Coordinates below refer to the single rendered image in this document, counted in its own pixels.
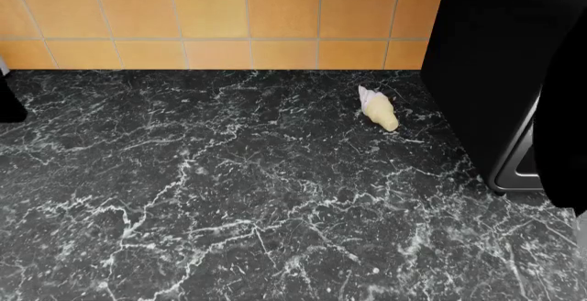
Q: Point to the black toaster oven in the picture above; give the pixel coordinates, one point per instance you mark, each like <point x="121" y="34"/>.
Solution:
<point x="481" y="74"/>

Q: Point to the black appliance with white edge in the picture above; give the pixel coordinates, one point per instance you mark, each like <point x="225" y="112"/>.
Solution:
<point x="9" y="101"/>

